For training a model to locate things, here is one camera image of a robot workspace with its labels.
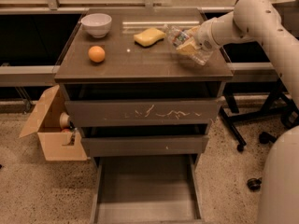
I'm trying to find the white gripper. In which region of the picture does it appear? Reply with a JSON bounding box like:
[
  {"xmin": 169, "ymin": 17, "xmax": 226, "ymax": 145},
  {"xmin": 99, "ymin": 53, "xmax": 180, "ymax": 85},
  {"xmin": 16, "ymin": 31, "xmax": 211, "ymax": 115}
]
[{"xmin": 176, "ymin": 20, "xmax": 220, "ymax": 55}]

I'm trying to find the clear plastic water bottle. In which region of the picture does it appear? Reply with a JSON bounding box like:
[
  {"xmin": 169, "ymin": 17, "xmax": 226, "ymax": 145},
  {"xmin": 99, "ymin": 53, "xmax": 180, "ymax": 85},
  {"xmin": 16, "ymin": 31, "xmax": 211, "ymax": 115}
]
[{"xmin": 164, "ymin": 24, "xmax": 212, "ymax": 65}]

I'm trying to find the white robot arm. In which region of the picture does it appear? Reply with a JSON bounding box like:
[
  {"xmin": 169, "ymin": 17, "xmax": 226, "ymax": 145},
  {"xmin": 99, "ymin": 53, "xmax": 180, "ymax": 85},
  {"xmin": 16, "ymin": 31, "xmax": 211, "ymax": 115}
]
[{"xmin": 178, "ymin": 0, "xmax": 299, "ymax": 224}]

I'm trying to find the top grey drawer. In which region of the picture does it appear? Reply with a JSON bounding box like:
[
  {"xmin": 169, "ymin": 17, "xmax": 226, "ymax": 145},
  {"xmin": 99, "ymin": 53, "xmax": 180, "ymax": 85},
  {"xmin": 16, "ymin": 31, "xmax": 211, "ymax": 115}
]
[{"xmin": 65, "ymin": 100, "xmax": 220, "ymax": 127}]

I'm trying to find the grey drawer cabinet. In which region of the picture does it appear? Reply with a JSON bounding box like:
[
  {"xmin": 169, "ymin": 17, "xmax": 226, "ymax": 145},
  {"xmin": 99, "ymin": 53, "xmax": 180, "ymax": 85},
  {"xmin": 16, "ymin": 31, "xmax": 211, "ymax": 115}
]
[{"xmin": 54, "ymin": 7, "xmax": 235, "ymax": 224}]

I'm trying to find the middle grey drawer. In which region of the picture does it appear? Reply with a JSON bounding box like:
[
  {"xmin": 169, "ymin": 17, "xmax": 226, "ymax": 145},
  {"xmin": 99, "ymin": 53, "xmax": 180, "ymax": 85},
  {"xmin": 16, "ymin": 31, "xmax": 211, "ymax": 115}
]
[{"xmin": 81, "ymin": 135, "xmax": 208, "ymax": 157}]

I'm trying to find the small bottle in box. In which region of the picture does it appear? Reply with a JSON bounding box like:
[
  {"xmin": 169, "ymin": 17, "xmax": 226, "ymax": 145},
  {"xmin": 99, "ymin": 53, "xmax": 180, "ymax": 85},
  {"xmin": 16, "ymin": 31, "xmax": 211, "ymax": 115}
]
[{"xmin": 69, "ymin": 128, "xmax": 78, "ymax": 146}]

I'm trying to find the bottom grey open drawer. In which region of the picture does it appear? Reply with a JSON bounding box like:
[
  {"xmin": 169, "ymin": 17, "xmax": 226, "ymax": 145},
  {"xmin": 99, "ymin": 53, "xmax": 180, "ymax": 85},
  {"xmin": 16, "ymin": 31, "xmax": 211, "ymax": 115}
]
[{"xmin": 89, "ymin": 155, "xmax": 204, "ymax": 224}]

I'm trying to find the yellow sponge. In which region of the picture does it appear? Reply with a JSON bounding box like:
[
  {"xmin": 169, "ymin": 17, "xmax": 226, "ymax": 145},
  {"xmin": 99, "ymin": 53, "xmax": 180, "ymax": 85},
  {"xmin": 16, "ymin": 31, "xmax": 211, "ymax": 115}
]
[{"xmin": 134, "ymin": 28, "xmax": 166, "ymax": 47}]

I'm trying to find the black side table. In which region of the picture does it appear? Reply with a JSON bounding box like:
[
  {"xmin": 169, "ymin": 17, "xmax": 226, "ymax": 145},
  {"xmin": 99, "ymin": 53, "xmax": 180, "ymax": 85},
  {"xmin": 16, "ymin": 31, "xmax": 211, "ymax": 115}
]
[{"xmin": 219, "ymin": 0, "xmax": 299, "ymax": 152}]

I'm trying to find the white ceramic bowl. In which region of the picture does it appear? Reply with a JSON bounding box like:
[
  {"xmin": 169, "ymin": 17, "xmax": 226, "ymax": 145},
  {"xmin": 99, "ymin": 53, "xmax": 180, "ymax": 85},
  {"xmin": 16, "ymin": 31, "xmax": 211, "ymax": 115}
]
[{"xmin": 80, "ymin": 13, "xmax": 112, "ymax": 38}]

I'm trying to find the orange fruit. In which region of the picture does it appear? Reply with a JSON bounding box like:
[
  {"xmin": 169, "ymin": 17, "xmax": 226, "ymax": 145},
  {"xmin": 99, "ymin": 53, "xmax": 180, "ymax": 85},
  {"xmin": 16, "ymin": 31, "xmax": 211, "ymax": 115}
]
[{"xmin": 88, "ymin": 46, "xmax": 106, "ymax": 63}]

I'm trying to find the white round object in box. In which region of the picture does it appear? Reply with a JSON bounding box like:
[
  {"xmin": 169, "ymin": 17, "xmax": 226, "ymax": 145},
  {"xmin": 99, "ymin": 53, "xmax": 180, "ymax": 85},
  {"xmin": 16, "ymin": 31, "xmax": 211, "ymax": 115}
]
[{"xmin": 59, "ymin": 112, "xmax": 70, "ymax": 129}]

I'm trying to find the black office chair base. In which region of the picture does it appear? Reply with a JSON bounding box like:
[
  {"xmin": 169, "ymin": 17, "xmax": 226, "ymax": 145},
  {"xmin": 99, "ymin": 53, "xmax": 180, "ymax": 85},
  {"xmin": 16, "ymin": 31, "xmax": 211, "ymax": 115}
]
[{"xmin": 247, "ymin": 132, "xmax": 277, "ymax": 191}]

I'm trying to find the open cardboard box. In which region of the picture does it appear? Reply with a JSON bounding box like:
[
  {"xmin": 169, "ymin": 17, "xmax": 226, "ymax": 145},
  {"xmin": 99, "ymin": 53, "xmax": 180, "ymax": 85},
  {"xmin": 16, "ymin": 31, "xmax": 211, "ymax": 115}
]
[{"xmin": 20, "ymin": 85, "xmax": 88, "ymax": 161}]

